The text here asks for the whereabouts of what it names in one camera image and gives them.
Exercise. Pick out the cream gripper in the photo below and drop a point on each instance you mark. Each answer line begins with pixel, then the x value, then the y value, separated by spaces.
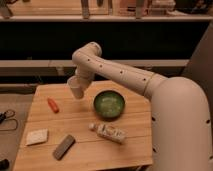
pixel 84 77

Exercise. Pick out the white ceramic cup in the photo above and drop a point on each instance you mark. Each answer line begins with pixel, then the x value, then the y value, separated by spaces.
pixel 75 87

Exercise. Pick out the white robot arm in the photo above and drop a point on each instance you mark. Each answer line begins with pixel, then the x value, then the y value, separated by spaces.
pixel 181 126

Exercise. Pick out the green ceramic bowl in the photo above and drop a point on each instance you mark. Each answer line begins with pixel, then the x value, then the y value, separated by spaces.
pixel 109 104

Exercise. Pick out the orange carrot toy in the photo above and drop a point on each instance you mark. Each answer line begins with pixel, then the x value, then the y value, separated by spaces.
pixel 52 104

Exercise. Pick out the wooden table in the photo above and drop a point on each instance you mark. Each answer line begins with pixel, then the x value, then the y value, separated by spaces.
pixel 90 152

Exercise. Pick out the white plastic bottle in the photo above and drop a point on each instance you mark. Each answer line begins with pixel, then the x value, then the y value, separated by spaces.
pixel 108 132

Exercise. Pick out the white sponge block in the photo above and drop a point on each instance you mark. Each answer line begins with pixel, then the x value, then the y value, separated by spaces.
pixel 36 137

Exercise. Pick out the grey remote control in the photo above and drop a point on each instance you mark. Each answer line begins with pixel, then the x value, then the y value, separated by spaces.
pixel 63 147

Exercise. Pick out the black object floor corner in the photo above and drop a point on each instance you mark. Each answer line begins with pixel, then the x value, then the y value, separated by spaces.
pixel 4 164

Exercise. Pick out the long metal shelf rail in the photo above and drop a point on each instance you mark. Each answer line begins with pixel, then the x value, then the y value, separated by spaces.
pixel 59 67

